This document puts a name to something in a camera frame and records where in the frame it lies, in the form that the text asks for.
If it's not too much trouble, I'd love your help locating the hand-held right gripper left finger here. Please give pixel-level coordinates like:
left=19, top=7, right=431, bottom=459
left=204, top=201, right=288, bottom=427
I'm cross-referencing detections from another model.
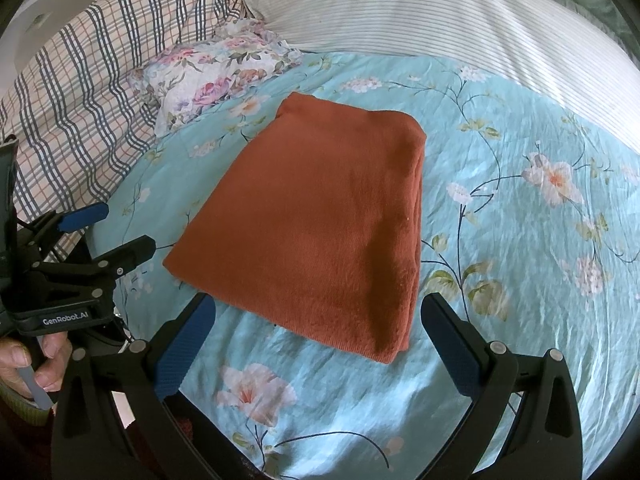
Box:
left=50, top=292, right=221, bottom=480

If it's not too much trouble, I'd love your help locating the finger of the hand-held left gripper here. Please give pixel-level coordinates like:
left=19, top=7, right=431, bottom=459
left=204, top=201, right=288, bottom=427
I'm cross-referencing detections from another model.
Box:
left=20, top=203, right=110, bottom=241
left=92, top=235, right=157, bottom=277

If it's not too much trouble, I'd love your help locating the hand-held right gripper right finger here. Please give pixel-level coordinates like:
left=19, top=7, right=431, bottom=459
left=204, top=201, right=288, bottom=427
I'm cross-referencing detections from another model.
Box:
left=421, top=292, right=584, bottom=480

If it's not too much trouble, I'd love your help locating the rust orange knit garment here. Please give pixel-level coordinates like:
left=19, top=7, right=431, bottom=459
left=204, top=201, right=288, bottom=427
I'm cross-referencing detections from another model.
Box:
left=163, top=91, right=427, bottom=365

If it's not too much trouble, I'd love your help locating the person's left hand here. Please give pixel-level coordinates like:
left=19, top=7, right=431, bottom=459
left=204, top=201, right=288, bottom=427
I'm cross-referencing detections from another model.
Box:
left=0, top=334, right=74, bottom=411

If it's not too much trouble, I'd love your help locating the light blue floral bed sheet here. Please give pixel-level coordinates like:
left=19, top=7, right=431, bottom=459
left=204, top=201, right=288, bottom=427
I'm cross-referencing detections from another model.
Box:
left=92, top=51, right=640, bottom=480

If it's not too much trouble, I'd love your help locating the plaid quilt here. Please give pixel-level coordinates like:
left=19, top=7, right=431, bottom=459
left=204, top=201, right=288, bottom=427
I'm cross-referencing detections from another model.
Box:
left=0, top=0, right=261, bottom=261

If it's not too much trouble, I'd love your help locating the floral pillow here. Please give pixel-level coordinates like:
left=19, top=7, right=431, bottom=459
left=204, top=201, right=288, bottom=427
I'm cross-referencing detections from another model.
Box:
left=129, top=19, right=303, bottom=137

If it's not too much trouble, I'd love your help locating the white striped quilt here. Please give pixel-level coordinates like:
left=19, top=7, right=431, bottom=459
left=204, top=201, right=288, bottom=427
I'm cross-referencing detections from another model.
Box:
left=241, top=0, right=640, bottom=153

